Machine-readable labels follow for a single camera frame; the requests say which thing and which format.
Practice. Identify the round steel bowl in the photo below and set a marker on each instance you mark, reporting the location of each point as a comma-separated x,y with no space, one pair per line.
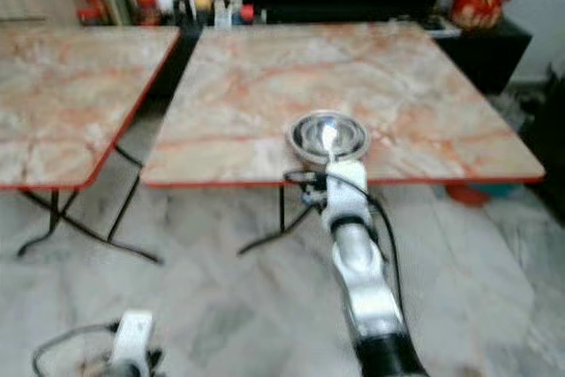
309,140

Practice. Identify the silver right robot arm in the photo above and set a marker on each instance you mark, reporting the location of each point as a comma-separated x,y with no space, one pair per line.
369,284

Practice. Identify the black folding table legs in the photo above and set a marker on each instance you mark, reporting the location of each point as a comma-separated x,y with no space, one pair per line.
269,231
79,222

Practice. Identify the marble top folding table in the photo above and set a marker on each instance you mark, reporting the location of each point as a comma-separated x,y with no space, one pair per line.
256,77
71,103

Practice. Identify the orange plastic basin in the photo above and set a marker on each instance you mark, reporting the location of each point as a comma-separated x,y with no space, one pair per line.
466,194

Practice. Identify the small red cap jar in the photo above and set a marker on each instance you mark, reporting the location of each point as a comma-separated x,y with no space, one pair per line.
247,13

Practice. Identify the small white bottle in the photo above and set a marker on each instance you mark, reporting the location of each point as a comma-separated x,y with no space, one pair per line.
222,13

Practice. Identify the yellow lid jar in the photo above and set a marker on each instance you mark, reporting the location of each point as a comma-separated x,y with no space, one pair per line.
203,6

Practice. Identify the flat white box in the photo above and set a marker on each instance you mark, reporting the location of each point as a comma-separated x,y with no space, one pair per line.
443,26

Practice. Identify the dark bulky object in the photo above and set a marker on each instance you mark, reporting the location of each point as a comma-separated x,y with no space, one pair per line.
546,130

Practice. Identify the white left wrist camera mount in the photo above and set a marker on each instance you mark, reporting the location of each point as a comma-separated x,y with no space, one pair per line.
137,335

